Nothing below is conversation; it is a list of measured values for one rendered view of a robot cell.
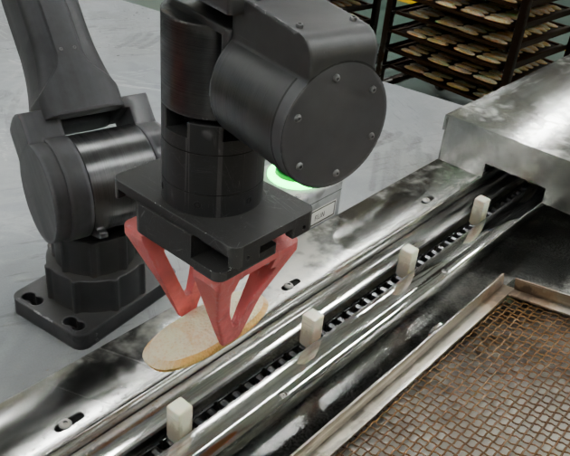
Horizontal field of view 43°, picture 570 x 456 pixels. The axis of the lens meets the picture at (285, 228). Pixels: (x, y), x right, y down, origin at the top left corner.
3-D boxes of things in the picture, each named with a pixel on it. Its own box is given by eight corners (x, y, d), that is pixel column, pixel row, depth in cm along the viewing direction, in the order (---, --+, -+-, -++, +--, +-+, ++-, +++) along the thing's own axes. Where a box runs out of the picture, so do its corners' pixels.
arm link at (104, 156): (118, 211, 64) (59, 226, 61) (113, 105, 59) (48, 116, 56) (166, 264, 58) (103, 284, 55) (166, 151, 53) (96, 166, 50)
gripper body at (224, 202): (233, 280, 37) (241, 151, 33) (111, 204, 43) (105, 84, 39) (313, 234, 42) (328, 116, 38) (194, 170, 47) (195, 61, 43)
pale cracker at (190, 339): (242, 287, 51) (242, 273, 51) (281, 312, 49) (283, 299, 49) (128, 353, 45) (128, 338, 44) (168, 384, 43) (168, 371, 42)
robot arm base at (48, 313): (112, 250, 71) (11, 309, 62) (109, 177, 66) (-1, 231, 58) (179, 284, 67) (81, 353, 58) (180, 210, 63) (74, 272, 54)
